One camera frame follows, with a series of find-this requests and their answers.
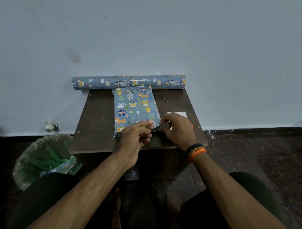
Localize gift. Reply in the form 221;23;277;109
112;86;162;140

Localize white round wall fitting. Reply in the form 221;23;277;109
45;121;59;132

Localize person's foot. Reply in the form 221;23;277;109
166;192;182;229
110;188;122;229

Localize black wristband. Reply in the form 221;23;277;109
184;143;203;156

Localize wrapping paper scrap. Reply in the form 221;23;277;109
39;161;72;178

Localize person's right forearm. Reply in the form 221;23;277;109
189;152;287;229

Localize person's left forearm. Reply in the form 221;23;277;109
25;151;133;229

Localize orange wristband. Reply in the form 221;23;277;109
188;146;208;163

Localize bin with green plastic liner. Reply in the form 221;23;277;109
12;134;83;191

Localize person's right hand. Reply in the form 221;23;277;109
160;112;198;152

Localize small dark wooden table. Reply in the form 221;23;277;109
69;88;209;181

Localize person's left foot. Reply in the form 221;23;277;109
110;188;122;229

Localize roll of animal-print wrapping paper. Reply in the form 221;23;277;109
72;75;186;90

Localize black shorts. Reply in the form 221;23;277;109
5;171;284;229

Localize person's left hand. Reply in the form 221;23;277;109
114;120;155;169

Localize person's right foot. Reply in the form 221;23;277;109
166;192;182;229

